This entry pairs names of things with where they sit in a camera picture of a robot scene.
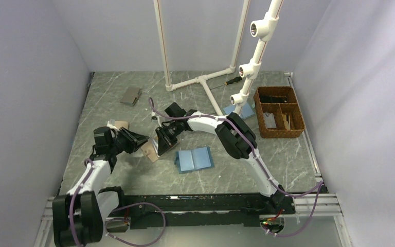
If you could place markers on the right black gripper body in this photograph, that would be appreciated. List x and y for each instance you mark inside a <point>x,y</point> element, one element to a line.
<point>175,128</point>

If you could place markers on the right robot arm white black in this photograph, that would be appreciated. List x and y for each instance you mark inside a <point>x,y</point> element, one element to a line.
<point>238,140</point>

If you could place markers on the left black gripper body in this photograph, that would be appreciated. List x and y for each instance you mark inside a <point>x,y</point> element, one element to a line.
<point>120,137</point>

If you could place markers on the brown wicker basket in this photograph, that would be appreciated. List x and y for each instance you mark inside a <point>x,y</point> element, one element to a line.
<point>291,108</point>

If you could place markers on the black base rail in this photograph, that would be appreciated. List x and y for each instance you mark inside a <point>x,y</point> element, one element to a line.
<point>246,209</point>

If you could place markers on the black item in basket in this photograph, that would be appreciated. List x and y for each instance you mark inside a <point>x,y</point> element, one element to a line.
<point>273,99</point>

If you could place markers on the white pvc pipe post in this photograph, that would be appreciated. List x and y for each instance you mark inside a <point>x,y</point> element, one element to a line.
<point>262,30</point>

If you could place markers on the aluminium frame rail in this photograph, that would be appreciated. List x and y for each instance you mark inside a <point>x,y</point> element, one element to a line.
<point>309,205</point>

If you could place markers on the black orange screwdriver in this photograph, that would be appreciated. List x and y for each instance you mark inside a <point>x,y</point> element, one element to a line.
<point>229,82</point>

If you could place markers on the tan card holder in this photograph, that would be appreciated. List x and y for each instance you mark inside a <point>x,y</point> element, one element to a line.
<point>117,124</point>

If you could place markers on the grey card holder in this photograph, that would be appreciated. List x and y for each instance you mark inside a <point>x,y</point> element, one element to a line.
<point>131,95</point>

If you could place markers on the blue card holder behind post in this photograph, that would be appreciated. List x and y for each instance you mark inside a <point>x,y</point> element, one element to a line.
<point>246,112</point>

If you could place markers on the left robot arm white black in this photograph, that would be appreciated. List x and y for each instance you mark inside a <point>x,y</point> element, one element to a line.
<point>80,214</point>

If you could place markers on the white pvc pipe frame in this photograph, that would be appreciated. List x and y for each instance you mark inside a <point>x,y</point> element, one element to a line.
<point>203,79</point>

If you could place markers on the white card in basket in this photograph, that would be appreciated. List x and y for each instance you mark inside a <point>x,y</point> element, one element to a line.
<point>269,120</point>

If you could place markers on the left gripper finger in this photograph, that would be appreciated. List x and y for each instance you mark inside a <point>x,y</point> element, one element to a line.
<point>135,136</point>
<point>132,146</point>

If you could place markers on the open blue card holder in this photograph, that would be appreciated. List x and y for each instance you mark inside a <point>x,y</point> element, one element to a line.
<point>193,160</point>

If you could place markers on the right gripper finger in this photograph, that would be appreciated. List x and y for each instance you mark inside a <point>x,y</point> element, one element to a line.
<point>173,136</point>
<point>164,143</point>

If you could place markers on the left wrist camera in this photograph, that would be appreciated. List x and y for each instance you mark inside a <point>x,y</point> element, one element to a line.
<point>103,136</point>

